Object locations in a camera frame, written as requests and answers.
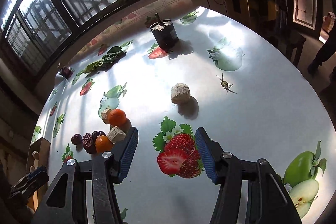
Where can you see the small beige chunk right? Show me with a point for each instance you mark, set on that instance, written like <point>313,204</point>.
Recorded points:
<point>180,94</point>

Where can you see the long dark red date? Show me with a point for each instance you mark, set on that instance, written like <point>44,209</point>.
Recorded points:
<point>88,143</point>

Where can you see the middle orange tangerine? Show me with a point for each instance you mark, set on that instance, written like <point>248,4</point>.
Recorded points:
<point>103,144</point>

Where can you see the green leafy vegetable bunch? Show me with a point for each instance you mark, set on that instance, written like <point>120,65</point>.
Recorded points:
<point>114,54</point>

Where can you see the fruit print tablecloth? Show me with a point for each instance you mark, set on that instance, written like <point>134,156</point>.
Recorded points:
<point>275,114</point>

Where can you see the dark wooden stool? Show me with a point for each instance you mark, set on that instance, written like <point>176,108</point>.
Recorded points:
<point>293,42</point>

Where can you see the dark purple plum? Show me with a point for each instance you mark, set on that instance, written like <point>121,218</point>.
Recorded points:
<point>96,134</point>

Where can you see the round dark red date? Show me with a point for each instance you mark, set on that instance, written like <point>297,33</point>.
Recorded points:
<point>76,139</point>

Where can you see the small insect toy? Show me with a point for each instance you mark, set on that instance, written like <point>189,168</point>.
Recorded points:
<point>225,84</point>

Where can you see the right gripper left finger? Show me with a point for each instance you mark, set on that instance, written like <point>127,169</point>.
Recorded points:
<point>65,200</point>

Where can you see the dark glass bottle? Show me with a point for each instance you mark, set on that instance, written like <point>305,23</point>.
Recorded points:
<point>65,71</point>

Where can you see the cardboard box tray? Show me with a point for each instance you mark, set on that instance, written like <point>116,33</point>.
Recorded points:
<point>42,146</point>

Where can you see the small beige chunk hidden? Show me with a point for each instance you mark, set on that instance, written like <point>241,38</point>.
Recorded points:
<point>116,135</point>

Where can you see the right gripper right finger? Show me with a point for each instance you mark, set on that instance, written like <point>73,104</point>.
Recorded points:
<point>268,201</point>

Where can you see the far orange tangerine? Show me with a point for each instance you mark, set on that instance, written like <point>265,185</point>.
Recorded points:
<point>117,117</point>

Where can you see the orange tangerine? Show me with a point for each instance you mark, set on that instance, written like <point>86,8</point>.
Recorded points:
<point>117,117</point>
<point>103,144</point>

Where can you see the beige chunk near tangerines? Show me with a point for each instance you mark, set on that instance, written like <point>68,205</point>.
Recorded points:
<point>105,115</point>

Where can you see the black cup container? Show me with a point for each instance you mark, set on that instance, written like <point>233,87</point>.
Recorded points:
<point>164,33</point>

